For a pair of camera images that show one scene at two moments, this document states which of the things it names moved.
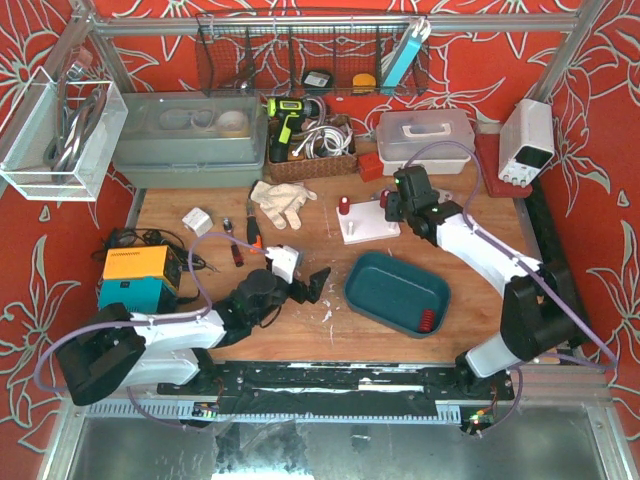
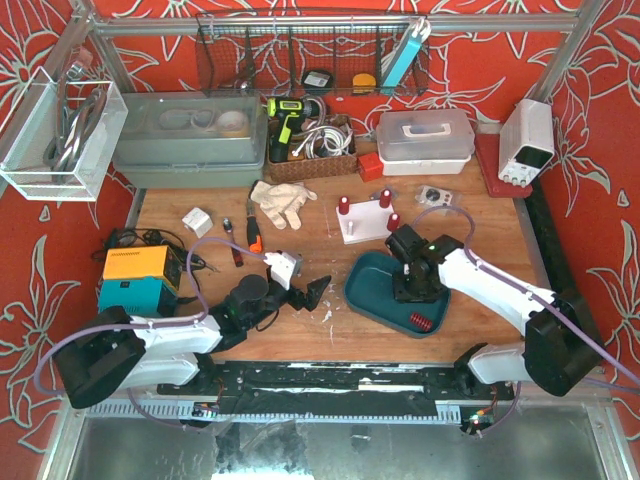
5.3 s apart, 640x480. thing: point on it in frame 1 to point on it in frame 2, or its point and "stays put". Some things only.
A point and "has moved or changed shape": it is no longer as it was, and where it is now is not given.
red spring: [427, 321] has moved or changed shape
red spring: [344, 205] stays put
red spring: [384, 198] stays put
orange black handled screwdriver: [254, 237] stays put
